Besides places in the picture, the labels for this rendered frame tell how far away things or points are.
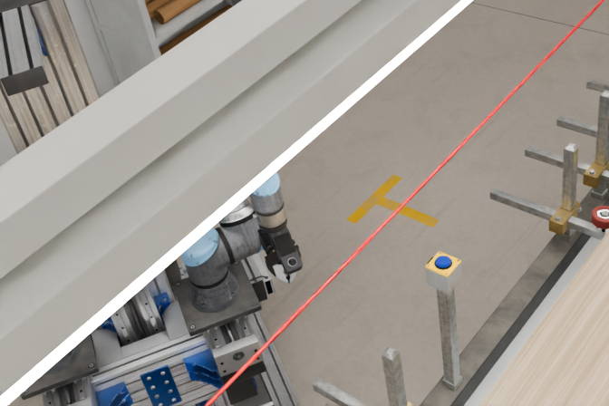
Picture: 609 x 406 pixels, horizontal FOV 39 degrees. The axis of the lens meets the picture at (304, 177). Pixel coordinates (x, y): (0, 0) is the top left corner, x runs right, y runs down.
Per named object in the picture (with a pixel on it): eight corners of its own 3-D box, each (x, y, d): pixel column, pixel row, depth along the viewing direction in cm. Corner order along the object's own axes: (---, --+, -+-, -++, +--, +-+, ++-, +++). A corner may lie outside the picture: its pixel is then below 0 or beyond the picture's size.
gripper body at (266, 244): (288, 236, 223) (280, 201, 215) (299, 257, 216) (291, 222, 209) (260, 246, 221) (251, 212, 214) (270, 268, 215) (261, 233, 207)
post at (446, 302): (442, 384, 264) (433, 283, 236) (450, 373, 267) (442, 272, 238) (455, 391, 261) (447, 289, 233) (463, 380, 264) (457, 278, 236)
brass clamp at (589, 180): (581, 184, 307) (581, 173, 303) (598, 162, 314) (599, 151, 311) (597, 189, 303) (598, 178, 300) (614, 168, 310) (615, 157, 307)
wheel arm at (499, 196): (489, 200, 310) (488, 191, 307) (494, 195, 312) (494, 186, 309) (606, 244, 285) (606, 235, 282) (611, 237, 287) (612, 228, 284)
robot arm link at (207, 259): (182, 267, 258) (170, 235, 249) (223, 248, 261) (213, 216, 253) (196, 292, 249) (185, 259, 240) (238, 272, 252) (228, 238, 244)
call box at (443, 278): (427, 285, 236) (424, 265, 231) (440, 270, 240) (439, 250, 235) (449, 295, 232) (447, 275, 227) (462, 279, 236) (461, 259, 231)
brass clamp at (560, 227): (546, 230, 295) (546, 219, 291) (565, 207, 302) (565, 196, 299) (564, 236, 291) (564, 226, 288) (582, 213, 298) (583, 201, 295)
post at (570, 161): (559, 252, 308) (563, 146, 278) (564, 246, 310) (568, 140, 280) (568, 256, 306) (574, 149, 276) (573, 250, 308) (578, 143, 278)
